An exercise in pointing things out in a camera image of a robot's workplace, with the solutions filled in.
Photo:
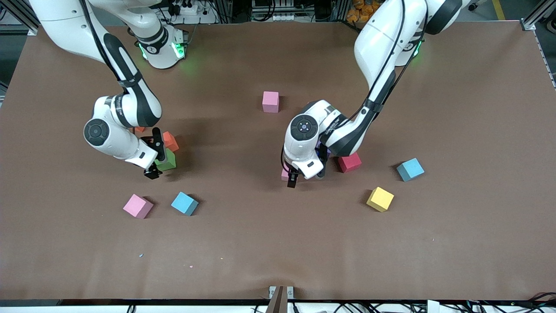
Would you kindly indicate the notched pink foam cube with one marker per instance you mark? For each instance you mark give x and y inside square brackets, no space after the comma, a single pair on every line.
[284,175]

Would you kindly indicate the green foam cube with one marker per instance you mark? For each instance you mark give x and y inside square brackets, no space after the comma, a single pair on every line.
[168,161]

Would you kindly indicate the purple foam cube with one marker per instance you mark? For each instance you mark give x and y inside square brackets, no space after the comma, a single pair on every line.
[328,152]

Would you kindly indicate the blue foam cube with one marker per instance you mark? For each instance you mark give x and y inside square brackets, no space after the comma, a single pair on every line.
[184,203]
[410,169]

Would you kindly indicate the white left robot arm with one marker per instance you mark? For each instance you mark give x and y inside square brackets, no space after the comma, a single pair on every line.
[382,39]

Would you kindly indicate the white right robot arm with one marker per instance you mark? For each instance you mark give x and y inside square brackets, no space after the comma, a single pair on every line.
[65,17]

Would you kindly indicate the red foam cube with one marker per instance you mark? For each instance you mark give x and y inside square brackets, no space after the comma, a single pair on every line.
[351,163]

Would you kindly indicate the brown table cover sheet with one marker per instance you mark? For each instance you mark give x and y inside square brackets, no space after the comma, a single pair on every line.
[278,243]

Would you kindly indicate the yellow foam cube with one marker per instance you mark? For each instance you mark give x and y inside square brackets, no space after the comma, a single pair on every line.
[380,199]

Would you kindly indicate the white power strip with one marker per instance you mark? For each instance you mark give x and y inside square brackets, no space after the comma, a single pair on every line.
[284,17]
[193,9]

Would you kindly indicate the pile of orange objects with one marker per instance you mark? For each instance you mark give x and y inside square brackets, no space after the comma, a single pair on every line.
[354,15]

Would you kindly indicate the metal table edge bracket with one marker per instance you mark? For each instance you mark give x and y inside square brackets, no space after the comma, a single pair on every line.
[278,300]

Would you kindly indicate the aluminium frame profile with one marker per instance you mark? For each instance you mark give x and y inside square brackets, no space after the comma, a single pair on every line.
[527,24]
[31,30]

